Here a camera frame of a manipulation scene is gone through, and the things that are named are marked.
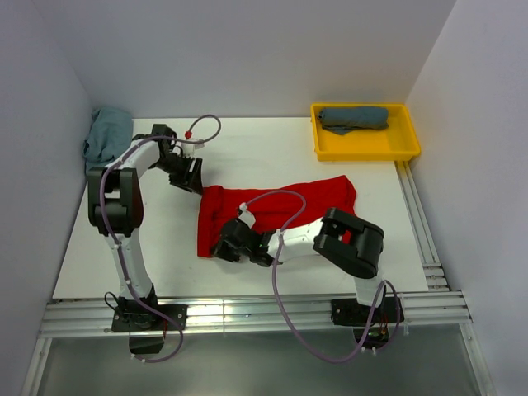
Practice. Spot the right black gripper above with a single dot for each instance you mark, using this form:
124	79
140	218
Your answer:
222	250

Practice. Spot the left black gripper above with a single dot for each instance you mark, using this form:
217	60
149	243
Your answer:
188	180

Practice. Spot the red t shirt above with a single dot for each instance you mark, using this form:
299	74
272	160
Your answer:
219	205

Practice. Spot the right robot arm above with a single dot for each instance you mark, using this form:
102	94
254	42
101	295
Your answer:
348	242

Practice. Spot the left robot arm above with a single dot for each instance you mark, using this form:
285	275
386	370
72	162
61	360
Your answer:
116	210

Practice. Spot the light blue t shirt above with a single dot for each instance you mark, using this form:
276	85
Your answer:
109	136

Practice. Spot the rolled dark grey t shirt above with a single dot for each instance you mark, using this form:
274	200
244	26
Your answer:
343	120

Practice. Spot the yellow plastic tray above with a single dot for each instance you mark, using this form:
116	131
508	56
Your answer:
398	142

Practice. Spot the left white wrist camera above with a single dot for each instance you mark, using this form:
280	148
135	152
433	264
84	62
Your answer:
190	145

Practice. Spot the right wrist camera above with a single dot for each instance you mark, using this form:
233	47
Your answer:
245	215

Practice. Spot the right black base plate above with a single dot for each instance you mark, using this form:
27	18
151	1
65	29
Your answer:
347	312

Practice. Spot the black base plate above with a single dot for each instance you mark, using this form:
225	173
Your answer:
347	312
137	319

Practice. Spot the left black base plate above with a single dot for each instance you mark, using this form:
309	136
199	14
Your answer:
137	319

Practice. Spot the aluminium front rail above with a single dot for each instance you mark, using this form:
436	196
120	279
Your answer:
92	318

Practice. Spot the aluminium side rail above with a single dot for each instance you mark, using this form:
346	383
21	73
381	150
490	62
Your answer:
431	263

